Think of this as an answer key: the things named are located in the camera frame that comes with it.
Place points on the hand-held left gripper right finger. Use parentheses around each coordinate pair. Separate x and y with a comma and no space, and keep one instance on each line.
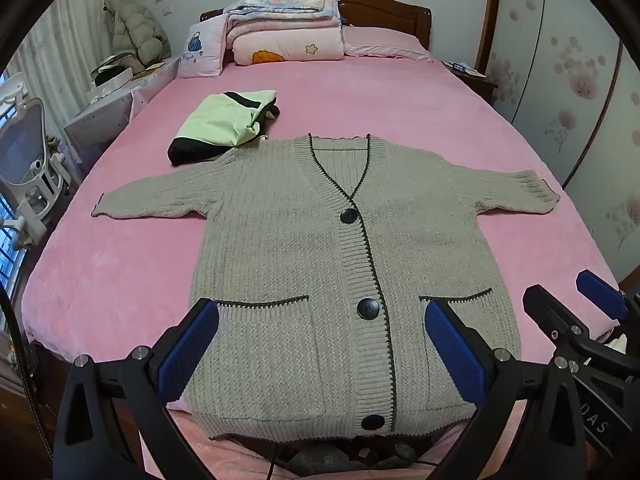
(455,355)

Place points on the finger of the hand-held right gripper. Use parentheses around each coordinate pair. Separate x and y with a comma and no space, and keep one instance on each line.
(600,294)
(547,310)

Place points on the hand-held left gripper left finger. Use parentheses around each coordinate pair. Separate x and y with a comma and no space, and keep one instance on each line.
(187,355)

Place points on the beige knit cardigan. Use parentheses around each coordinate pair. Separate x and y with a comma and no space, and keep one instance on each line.
(300,260)

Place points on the bed with pink sheet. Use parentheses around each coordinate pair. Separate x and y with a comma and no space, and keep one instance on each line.
(125,260)

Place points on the floral sliding wardrobe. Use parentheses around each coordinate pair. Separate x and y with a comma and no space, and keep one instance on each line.
(565,85)

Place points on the wooden nightstand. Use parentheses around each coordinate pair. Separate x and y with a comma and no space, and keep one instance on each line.
(475,85)

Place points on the folded green and black garment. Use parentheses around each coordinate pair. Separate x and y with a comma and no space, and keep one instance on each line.
(215,120)

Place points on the white office chair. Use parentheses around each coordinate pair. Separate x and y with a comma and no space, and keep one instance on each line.
(27,160)

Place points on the white covered side table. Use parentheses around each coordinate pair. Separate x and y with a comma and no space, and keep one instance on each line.
(110,110)

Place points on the white and black bag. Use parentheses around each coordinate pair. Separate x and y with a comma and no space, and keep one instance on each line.
(112,72)

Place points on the pink cushion with handbag print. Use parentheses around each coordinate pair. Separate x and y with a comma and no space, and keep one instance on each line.
(202,47)

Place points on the pink pillow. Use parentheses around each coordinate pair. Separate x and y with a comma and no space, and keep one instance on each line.
(385,42)

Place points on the wooden headboard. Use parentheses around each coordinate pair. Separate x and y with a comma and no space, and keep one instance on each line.
(392,15)

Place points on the olive puffer jacket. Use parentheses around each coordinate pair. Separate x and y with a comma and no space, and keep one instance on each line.
(135,25)

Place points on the white curtain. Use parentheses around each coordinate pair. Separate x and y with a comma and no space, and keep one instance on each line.
(55,45)

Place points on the folded floral quilt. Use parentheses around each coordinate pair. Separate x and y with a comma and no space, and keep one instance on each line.
(285,5)

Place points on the wooden door frame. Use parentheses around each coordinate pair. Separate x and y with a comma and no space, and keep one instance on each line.
(486,10)

